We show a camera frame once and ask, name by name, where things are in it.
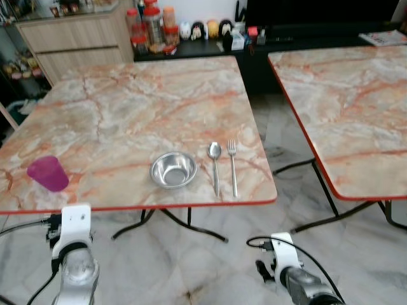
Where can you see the large red-lidded plastic jar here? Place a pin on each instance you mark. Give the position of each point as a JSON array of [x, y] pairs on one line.
[[153, 27]]

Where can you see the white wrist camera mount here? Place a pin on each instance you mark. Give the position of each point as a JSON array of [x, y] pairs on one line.
[[285, 254], [76, 222]]

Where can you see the black television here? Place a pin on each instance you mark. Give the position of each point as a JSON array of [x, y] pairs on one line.
[[318, 13]]

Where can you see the printed magazine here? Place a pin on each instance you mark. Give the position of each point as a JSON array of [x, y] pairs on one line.
[[385, 38]]

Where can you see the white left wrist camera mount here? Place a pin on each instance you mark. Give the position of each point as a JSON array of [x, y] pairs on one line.
[[76, 222]]

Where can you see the black and white figurine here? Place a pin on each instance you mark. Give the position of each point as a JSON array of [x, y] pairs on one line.
[[198, 31]]

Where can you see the stainless steel bowl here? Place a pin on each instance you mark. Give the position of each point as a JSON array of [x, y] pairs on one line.
[[173, 169]]

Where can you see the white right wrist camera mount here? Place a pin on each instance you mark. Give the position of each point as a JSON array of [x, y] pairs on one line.
[[285, 254]]

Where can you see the stainless steel spoon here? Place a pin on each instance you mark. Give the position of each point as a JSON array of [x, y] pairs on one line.
[[215, 151]]

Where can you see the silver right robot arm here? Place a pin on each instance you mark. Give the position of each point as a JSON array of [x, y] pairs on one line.
[[308, 289]]

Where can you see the purple plastic cup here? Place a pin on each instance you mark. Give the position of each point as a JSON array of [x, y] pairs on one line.
[[48, 173]]

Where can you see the marble pattern folding table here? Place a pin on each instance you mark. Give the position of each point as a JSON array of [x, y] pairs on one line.
[[346, 108], [127, 114]]

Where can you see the yellow figurine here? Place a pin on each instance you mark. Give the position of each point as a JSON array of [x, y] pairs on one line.
[[212, 28]]

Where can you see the small red box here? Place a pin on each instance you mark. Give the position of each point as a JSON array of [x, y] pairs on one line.
[[252, 33]]

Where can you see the small white box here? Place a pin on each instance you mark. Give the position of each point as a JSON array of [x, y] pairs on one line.
[[237, 42]]

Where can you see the orange-filled plastic jar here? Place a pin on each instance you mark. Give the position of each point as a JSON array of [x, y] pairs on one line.
[[168, 17]]

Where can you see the cluttered dark shelf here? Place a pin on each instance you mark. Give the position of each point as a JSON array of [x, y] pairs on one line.
[[19, 70]]

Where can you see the stainless steel fork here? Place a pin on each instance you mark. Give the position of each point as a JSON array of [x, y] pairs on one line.
[[233, 168]]

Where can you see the light wooden cabinet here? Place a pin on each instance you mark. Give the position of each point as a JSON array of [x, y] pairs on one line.
[[76, 41]]

